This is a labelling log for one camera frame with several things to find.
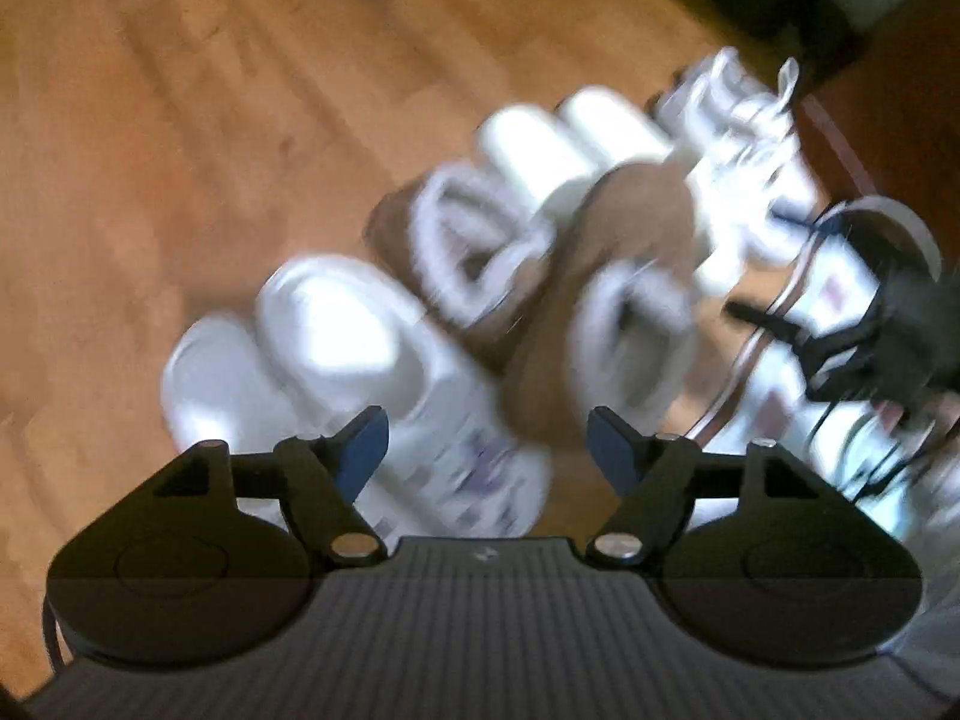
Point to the white lace sneaker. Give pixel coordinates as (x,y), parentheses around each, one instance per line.
(734,214)
(762,117)

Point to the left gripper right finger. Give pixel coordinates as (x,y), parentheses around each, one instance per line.
(651,475)

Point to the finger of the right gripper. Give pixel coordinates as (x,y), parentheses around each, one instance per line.
(798,338)

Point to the tan fleece boot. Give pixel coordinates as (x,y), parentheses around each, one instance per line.
(615,324)
(458,238)

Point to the white clog with charms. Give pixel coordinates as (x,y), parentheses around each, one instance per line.
(348,337)

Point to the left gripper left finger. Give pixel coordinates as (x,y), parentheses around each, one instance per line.
(322,479)

